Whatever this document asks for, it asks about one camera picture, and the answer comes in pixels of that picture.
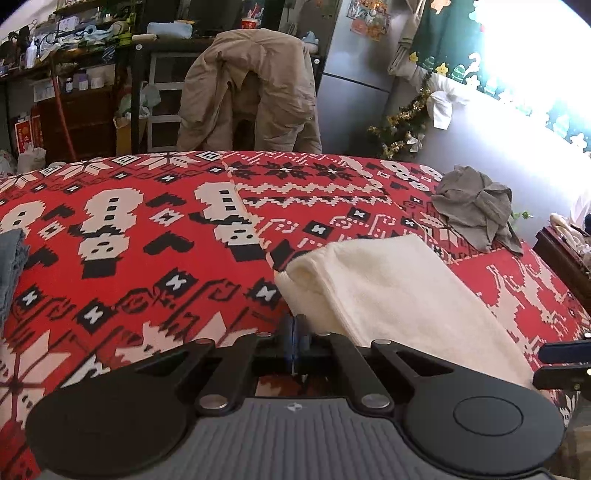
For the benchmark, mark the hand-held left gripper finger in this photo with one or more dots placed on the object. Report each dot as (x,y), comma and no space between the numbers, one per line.
(288,341)
(298,341)

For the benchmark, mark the dark wooden furniture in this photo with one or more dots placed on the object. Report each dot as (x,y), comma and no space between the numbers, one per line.
(558,258)

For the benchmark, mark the white knit sweater vest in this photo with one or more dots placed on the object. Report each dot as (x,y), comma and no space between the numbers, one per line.
(392,286)

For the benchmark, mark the light blue folded cloth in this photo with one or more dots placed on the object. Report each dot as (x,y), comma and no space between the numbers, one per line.
(168,30)

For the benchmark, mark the white plastic bottle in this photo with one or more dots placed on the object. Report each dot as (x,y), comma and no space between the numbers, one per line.
(31,55)

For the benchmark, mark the cluttered dark wooden desk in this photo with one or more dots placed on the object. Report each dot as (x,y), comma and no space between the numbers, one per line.
(136,92)

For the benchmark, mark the beige jacket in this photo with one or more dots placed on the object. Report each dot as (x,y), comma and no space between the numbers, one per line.
(277,92)

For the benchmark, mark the green christmas banner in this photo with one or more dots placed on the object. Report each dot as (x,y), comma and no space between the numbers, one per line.
(443,37)

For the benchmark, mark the silver refrigerator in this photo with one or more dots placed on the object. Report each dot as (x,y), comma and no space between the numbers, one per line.
(351,115)

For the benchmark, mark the red patterned blanket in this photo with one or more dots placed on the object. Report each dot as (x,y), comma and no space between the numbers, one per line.
(184,258)

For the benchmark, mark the white cloth bow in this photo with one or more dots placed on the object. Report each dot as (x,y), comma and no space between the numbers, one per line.
(441,106)

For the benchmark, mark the dark wooden cabinet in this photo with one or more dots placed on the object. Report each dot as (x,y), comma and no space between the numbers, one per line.
(87,124)

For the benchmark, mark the plain white bag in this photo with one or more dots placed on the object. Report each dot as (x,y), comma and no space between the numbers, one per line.
(30,159)

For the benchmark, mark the red cup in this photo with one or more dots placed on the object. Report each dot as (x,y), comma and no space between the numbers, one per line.
(249,24)

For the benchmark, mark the colourful fridge stickers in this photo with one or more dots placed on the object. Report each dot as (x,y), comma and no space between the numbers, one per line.
(369,23)

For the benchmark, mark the grey crumpled garment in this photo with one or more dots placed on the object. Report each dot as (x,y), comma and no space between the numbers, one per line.
(471,207)

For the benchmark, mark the red box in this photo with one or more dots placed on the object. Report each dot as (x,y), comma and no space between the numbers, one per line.
(25,136)

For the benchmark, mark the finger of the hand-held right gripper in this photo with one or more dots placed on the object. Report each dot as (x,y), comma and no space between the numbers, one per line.
(563,377)
(568,351)

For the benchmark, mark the blue denim garment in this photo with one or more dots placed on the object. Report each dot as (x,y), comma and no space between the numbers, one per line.
(11,267)

